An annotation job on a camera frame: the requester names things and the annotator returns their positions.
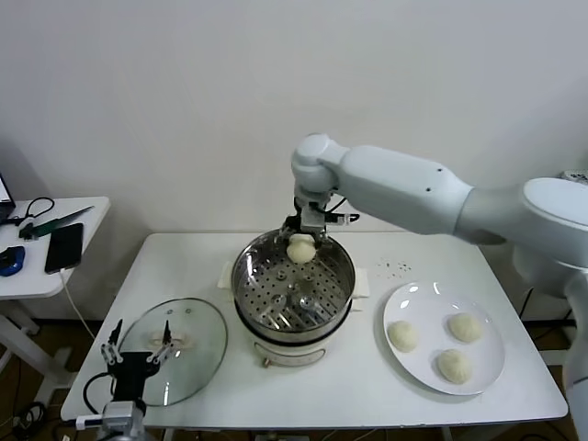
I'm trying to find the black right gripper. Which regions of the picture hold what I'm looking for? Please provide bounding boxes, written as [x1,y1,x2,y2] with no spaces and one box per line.
[279,195,330,252]

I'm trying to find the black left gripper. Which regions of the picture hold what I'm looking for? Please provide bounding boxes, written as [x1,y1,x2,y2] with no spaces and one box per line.
[101,319,175,401]

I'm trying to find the white steamed baozi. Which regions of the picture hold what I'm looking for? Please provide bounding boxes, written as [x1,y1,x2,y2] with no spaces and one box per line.
[447,312,484,344]
[287,233,317,266]
[435,348,474,385]
[388,320,420,354]

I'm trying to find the round glass pot lid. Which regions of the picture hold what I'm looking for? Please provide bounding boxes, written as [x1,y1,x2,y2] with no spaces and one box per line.
[118,297,230,408]

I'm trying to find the black smartphone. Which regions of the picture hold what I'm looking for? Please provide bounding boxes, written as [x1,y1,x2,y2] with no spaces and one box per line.
[44,222,85,276]

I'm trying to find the white side table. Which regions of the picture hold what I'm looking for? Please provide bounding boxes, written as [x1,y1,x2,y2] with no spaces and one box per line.
[0,197,111,401]

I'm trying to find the blue computer mouse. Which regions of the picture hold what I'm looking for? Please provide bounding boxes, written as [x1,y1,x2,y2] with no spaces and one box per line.
[0,246,26,277]

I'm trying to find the open laptop lit screen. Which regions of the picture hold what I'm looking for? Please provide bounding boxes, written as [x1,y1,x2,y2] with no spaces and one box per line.
[0,172,17,221]

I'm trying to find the round white plate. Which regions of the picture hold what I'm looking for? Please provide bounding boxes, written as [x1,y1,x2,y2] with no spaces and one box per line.
[382,280,506,397]

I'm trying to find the white stand foot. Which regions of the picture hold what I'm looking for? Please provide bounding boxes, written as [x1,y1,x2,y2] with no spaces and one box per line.
[539,348,573,367]

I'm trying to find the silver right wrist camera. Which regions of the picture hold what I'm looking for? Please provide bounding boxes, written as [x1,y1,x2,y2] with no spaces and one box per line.
[301,207,360,236]

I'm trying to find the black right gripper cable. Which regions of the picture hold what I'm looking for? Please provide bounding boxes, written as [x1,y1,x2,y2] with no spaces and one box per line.
[321,193,351,217]

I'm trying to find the steel steamer pot white handles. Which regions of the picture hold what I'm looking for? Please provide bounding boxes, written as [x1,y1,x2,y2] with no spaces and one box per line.
[218,228,371,341]

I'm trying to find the white charging cable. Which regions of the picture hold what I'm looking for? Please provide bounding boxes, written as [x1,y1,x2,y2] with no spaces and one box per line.
[58,268,97,341]

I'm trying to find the black coiled floor cables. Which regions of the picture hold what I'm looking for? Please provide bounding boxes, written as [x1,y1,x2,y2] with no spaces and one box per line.
[13,402,47,435]

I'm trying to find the thin black looped cable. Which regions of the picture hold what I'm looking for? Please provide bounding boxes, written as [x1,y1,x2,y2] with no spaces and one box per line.
[0,197,55,229]

